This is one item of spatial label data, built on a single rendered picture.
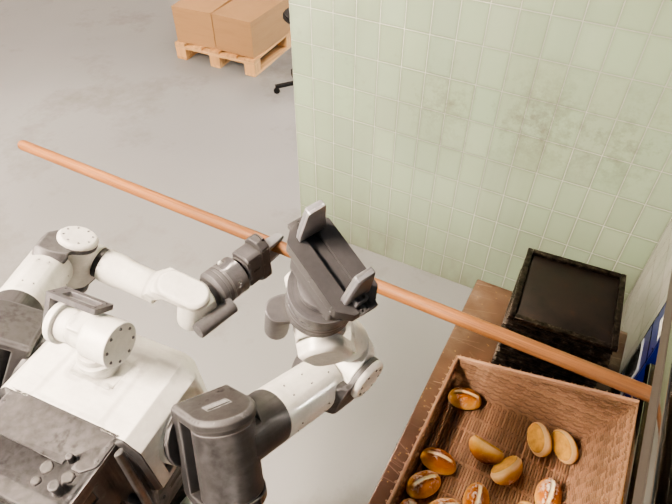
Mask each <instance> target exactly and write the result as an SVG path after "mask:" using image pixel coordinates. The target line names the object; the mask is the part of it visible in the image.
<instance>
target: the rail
mask: <svg viewBox="0 0 672 504"><path fill-rule="evenodd" d="M671 467H672V322H671V329H670V335H669V341H668V348H667V354H666V361H665V367H664V373H663V380H662V386H661V393H660V399H659V405H658V412H657V418H656V425H655V431H654V437H653V444H652V450H651V457H650V463H649V469H648V476H647V482H646V488H645V495H644V501H643V504H667V499H668V491H669V483H670V475H671Z"/></svg>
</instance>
